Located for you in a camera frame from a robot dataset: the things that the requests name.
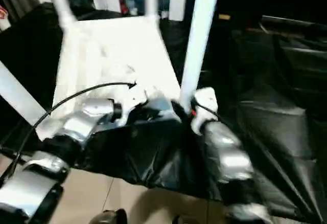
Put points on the white plastic table top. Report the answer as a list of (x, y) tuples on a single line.
[(112, 55)]

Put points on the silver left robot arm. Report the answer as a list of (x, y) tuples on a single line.
[(66, 137)]

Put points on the red patterned object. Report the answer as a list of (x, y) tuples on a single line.
[(3, 17)]

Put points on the black left robot foot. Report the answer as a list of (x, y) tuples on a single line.
[(110, 218)]

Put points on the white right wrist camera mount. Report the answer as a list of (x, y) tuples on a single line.
[(204, 106)]

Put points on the white plastic table leg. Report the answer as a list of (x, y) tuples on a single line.
[(61, 4), (199, 35), (20, 96), (152, 1)]

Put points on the black work mat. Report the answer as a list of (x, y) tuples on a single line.
[(271, 121)]

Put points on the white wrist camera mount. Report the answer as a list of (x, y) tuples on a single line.
[(134, 100), (204, 106)]

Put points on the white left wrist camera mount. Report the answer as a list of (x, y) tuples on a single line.
[(134, 100)]

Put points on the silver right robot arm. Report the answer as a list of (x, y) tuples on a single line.
[(230, 157)]

